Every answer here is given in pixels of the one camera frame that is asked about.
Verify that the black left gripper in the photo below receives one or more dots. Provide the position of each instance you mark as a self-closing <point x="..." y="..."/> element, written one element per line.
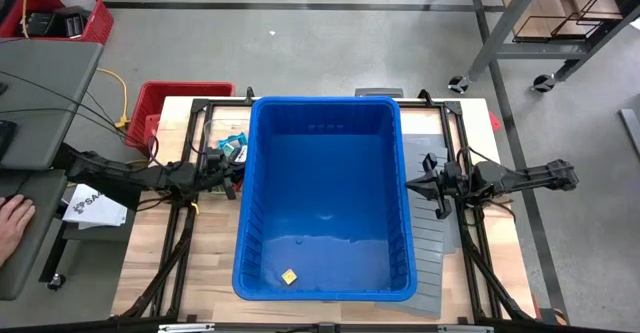
<point x="220" y="173"/>

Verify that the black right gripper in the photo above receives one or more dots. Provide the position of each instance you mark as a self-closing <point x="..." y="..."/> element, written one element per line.
<point x="445" y="185"/>

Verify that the mint light blue block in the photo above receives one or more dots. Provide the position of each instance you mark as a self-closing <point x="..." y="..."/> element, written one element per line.
<point x="228" y="149"/>

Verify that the teal plastic item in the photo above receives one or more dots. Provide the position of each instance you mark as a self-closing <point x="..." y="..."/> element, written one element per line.
<point x="232" y="139"/>

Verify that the long grey slotted divider sheet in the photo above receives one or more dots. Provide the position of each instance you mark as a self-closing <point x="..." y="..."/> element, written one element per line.
<point x="430" y="273"/>

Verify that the blue plastic bin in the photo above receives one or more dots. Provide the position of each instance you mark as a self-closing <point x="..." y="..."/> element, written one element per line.
<point x="325" y="198"/>

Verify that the yellow block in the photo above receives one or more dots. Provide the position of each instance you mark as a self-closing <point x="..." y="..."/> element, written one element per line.
<point x="289" y="276"/>

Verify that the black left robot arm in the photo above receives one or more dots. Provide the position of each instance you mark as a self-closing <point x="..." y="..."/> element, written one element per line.
<point x="115" y="173"/>

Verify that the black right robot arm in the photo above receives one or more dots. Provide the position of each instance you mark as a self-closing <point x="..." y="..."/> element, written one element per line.
<point x="530" y="177"/>

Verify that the grey box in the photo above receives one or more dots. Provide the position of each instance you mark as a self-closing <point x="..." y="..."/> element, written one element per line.
<point x="378" y="92"/>

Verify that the black caster wheel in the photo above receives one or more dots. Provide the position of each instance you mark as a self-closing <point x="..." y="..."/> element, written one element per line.
<point x="458" y="84"/>
<point x="543" y="83"/>

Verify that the white paper with logo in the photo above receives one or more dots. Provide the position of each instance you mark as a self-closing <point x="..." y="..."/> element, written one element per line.
<point x="100" y="215"/>

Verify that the grey metal cart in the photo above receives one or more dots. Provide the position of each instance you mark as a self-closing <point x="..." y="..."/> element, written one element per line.
<point x="507" y="25"/>

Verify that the red plastic crate with devices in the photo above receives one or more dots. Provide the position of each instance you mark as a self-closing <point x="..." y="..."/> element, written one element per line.
<point x="100" y="25"/>

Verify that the black leg with caster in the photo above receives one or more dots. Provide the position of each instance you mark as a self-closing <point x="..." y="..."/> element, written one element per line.
<point x="52" y="258"/>

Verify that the cardboard boxes on cart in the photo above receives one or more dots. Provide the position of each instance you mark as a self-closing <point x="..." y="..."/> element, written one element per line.
<point x="540" y="8"/>

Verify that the grey metal panel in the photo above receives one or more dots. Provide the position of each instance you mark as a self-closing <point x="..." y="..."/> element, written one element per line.
<point x="632" y="133"/>

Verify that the grey folding table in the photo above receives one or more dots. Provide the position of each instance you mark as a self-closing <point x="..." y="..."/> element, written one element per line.
<point x="50" y="63"/>

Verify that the person's hand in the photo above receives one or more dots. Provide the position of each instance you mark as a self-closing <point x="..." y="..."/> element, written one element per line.
<point x="12" y="223"/>

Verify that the black flat device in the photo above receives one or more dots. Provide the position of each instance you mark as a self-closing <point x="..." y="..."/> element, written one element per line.
<point x="6" y="140"/>

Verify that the black devices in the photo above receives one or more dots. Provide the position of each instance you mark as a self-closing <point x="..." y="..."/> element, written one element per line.
<point x="55" y="23"/>

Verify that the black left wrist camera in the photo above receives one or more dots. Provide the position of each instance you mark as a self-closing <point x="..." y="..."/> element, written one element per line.
<point x="180" y="175"/>

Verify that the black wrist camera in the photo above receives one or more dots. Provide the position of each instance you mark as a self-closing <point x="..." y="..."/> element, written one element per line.
<point x="490" y="175"/>
<point x="180" y="175"/>

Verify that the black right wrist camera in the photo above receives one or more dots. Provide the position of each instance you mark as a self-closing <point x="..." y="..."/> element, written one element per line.
<point x="490" y="175"/>

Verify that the silver metal bracket plate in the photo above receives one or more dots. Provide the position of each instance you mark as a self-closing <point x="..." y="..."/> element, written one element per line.
<point x="465" y="329"/>
<point x="185" y="329"/>

